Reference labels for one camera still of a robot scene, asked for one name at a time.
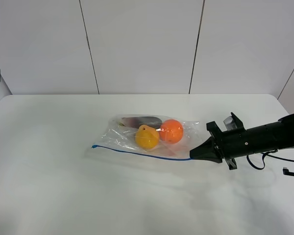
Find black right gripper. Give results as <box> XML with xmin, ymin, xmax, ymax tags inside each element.
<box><xmin>189</xmin><ymin>113</ymin><xmax>248</xmax><ymax>170</ymax></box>

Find clear zip bag blue seal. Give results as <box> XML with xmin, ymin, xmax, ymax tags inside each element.
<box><xmin>90</xmin><ymin>115</ymin><xmax>203</xmax><ymax>161</ymax></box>

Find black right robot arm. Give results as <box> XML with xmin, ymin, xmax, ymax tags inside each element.
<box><xmin>189</xmin><ymin>113</ymin><xmax>294</xmax><ymax>170</ymax></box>

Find orange fruit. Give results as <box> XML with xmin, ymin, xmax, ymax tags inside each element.
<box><xmin>159</xmin><ymin>119</ymin><xmax>184</xmax><ymax>144</ymax></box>

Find yellow pear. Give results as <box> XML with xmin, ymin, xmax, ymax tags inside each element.
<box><xmin>135</xmin><ymin>125</ymin><xmax>160</xmax><ymax>149</ymax></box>

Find dark purple eggplant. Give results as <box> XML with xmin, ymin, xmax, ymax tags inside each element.
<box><xmin>121</xmin><ymin>116</ymin><xmax>163</xmax><ymax>129</ymax></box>

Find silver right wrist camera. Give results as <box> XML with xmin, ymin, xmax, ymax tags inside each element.
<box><xmin>223</xmin><ymin>116</ymin><xmax>237</xmax><ymax>131</ymax></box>

